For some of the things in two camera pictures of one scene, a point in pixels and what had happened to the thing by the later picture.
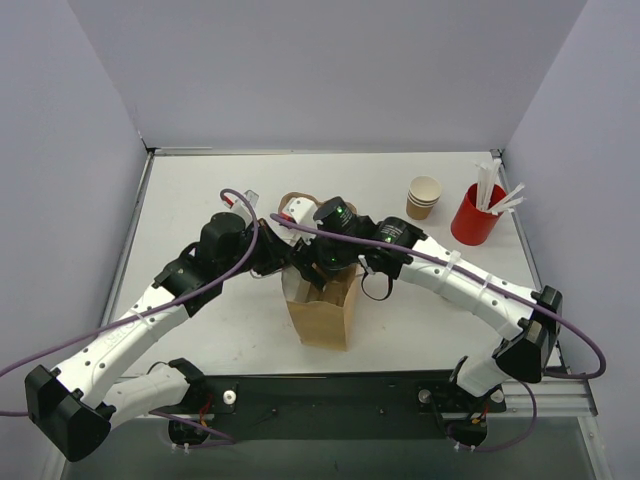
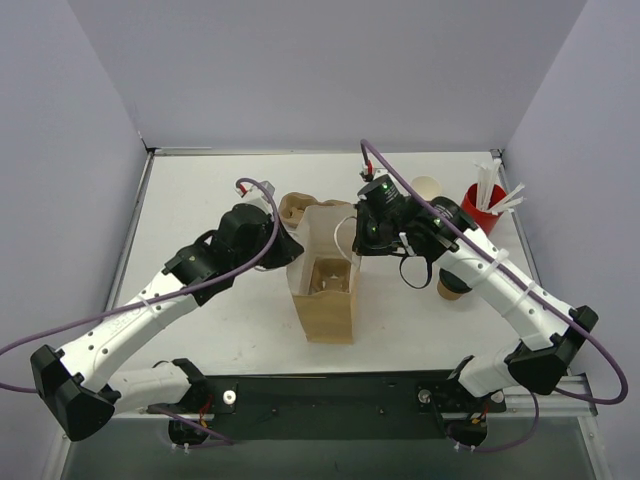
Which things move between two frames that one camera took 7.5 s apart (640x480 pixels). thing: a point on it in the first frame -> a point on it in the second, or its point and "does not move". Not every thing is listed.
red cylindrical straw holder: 472,226 does not move
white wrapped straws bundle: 486,177 does not move
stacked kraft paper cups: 424,191 does not move
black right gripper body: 310,267 -> 363,232
